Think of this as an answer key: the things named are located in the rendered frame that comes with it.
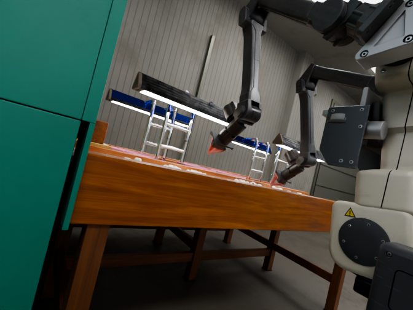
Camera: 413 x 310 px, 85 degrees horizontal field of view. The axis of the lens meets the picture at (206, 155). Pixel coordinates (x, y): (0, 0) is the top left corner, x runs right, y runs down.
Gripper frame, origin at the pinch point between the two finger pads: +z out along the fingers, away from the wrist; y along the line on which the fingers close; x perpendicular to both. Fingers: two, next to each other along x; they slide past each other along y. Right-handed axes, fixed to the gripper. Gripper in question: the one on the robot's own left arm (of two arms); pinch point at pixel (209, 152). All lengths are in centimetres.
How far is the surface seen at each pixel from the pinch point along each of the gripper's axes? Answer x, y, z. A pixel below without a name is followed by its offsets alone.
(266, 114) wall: -195, -229, 73
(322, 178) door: -134, -443, 117
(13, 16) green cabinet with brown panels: 0, 66, -22
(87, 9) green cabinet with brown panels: -6, 55, -27
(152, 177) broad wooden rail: 18.2, 27.7, -1.3
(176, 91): -29.2, 13.4, -1.8
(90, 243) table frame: 33, 40, 13
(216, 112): -26.6, -9.9, -1.6
